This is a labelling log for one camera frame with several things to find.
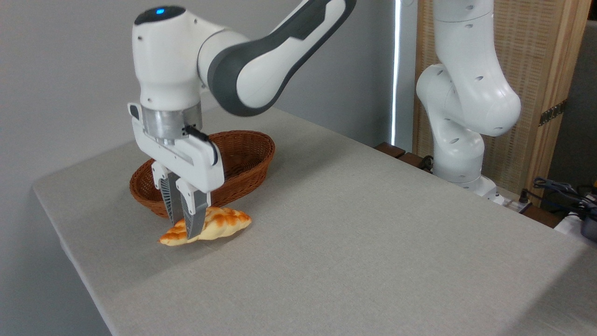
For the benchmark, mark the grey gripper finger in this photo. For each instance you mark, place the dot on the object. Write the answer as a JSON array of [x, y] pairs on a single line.
[[193, 212], [169, 193]]

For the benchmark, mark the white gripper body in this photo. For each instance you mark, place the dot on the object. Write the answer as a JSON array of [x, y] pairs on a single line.
[[196, 163]]

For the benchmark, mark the braided golden bread loaf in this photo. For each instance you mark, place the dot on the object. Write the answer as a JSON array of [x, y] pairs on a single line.
[[224, 224]]

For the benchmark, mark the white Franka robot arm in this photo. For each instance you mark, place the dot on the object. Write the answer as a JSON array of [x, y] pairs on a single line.
[[466, 93]]

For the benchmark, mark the brown wicker oval basket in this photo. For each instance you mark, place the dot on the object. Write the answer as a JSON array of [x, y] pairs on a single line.
[[247, 158]]

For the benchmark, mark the grey linen tablecloth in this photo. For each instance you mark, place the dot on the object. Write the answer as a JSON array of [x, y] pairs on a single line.
[[373, 242]]

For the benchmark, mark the wooden woven folding screen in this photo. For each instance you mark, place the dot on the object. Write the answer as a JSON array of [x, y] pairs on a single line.
[[536, 70]]

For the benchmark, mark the metal screen hinge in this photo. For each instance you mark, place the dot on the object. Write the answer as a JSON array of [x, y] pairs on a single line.
[[553, 112]]

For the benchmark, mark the dark grey round container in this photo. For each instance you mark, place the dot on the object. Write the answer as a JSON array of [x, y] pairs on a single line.
[[589, 228]]

